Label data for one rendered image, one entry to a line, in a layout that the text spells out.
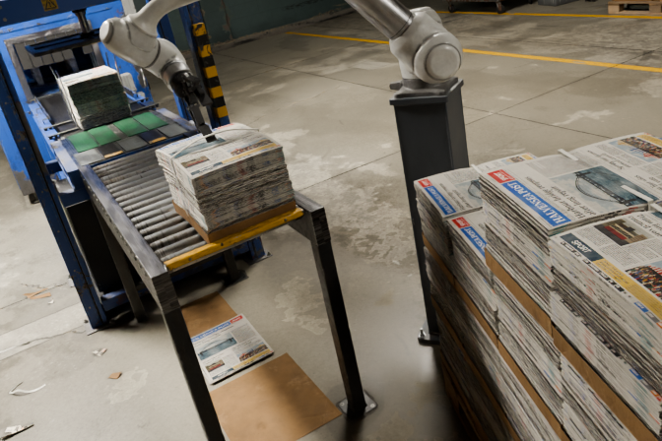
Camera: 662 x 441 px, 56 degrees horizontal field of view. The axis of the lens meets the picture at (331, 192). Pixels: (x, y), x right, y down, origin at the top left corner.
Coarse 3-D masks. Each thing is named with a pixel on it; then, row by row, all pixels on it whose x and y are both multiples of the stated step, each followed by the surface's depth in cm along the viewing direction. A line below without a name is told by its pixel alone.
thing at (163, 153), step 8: (216, 128) 209; (224, 128) 205; (232, 128) 202; (240, 128) 200; (248, 128) 199; (192, 136) 206; (200, 136) 203; (216, 136) 198; (224, 136) 196; (176, 144) 200; (184, 144) 197; (192, 144) 195; (200, 144) 193; (160, 152) 195; (168, 152) 192; (176, 152) 189; (160, 160) 199; (168, 168) 192; (168, 176) 198; (176, 184) 191; (176, 192) 197; (176, 200) 202; (184, 208) 194
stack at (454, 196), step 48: (432, 192) 178; (432, 240) 185; (480, 240) 148; (432, 288) 201; (480, 288) 149; (480, 336) 157; (528, 336) 124; (480, 384) 169; (576, 384) 105; (480, 432) 184; (528, 432) 136; (576, 432) 110; (624, 432) 92
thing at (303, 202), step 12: (192, 132) 299; (300, 204) 196; (312, 204) 194; (312, 216) 190; (324, 216) 192; (300, 228) 201; (312, 228) 192; (324, 228) 193; (312, 240) 196; (324, 240) 194
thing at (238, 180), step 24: (240, 144) 186; (264, 144) 182; (192, 168) 174; (216, 168) 172; (240, 168) 176; (264, 168) 179; (192, 192) 172; (216, 192) 174; (240, 192) 177; (264, 192) 182; (288, 192) 186; (192, 216) 188; (216, 216) 176; (240, 216) 180
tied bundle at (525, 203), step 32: (544, 160) 127; (576, 160) 124; (608, 160) 121; (640, 160) 118; (480, 192) 130; (512, 192) 116; (544, 192) 114; (576, 192) 112; (608, 192) 109; (640, 192) 108; (512, 224) 117; (544, 224) 104; (576, 224) 103; (512, 256) 121; (544, 256) 107; (544, 288) 110
